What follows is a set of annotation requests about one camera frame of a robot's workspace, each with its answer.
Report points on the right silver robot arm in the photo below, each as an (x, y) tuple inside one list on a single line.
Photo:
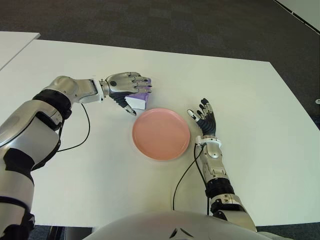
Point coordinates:
[(212, 152)]

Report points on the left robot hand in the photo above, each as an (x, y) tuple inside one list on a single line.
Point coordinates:
[(121, 82)]

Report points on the neighbouring white table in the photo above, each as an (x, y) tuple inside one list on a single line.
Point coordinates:
[(12, 45)]

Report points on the silver robot torso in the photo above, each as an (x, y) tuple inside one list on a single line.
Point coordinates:
[(175, 225)]

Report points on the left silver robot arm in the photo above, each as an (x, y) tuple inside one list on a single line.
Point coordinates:
[(25, 125)]

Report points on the pink round plate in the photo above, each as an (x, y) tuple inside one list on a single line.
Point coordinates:
[(161, 133)]

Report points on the purple tissue paper pack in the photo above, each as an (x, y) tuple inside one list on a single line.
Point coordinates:
[(137, 102)]

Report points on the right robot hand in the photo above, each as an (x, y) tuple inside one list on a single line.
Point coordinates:
[(207, 125)]

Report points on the white panel with black strip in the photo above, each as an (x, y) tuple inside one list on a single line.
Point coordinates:
[(307, 10)]

